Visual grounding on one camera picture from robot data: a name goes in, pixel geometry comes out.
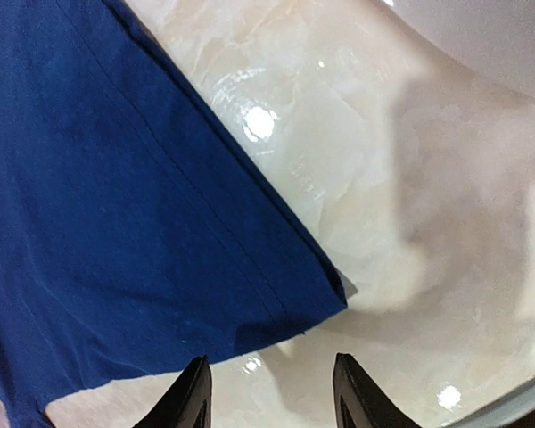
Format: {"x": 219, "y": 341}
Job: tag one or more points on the navy blue t-shirt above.
{"x": 135, "y": 233}

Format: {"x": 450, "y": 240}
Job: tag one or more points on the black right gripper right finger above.
{"x": 358, "y": 400}

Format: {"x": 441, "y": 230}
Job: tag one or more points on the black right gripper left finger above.
{"x": 187, "y": 402}

